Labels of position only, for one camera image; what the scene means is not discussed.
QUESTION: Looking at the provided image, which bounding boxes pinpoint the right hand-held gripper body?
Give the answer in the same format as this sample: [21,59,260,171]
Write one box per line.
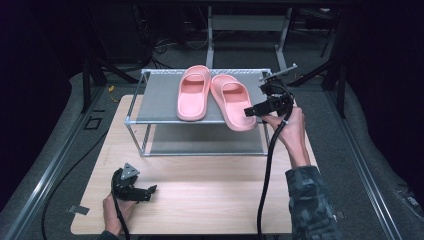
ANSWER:
[257,63,298,117]

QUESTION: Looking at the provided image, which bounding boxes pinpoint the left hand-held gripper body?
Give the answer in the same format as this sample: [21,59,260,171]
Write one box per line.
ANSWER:
[111,162,142,202]

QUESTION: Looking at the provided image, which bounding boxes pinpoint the pink slipper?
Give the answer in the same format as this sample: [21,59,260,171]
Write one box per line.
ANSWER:
[209,73,259,132]
[176,64,212,122]

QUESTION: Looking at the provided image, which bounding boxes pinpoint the grey metal shoe rack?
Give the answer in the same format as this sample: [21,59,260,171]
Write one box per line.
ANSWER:
[124,68,287,158]

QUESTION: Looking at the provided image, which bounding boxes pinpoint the person's left hand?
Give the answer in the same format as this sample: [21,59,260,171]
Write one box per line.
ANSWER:
[102,192,138,238]

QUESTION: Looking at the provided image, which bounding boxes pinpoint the person's right hand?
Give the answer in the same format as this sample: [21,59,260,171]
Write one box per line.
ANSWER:
[261,106,307,152]

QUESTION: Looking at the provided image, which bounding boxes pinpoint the black metal stand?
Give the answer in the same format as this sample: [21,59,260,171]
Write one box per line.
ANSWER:
[286,6,348,118]
[81,49,141,114]

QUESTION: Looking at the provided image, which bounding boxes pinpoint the white metal stand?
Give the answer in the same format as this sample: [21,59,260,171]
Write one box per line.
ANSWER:
[205,5,293,76]

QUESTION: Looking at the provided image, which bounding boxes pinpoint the yellow tag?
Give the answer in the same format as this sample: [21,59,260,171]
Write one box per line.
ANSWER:
[107,85,120,103]

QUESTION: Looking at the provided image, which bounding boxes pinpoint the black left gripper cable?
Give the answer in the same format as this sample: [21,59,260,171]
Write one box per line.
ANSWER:
[113,193,132,240]

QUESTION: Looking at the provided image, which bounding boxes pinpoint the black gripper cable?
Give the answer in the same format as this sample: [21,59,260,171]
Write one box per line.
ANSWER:
[113,193,132,240]
[256,82,297,240]

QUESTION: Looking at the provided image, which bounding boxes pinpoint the thin black cable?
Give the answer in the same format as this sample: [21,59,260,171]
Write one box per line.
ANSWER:
[40,129,110,240]

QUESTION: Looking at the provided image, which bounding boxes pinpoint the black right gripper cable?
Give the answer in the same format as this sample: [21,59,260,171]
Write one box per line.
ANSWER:
[256,82,297,240]

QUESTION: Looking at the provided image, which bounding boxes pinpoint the aluminium rail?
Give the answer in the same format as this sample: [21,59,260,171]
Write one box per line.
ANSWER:
[324,89,403,240]
[2,86,105,240]

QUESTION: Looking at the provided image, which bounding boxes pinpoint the bundle of black cables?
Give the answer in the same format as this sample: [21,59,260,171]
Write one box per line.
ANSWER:
[132,5,208,69]

